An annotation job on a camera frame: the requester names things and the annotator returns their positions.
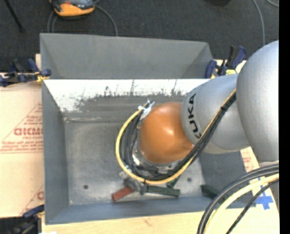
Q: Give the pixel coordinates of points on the brown cardboard board red print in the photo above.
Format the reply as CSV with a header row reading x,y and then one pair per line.
x,y
18,169

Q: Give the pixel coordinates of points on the dark green flat block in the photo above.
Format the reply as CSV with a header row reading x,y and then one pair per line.
x,y
209,191
163,191

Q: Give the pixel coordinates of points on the grey metal bin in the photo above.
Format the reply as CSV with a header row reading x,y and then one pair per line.
x,y
91,155

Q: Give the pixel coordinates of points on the red-brown flat block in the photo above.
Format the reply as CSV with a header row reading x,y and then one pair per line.
x,y
121,194

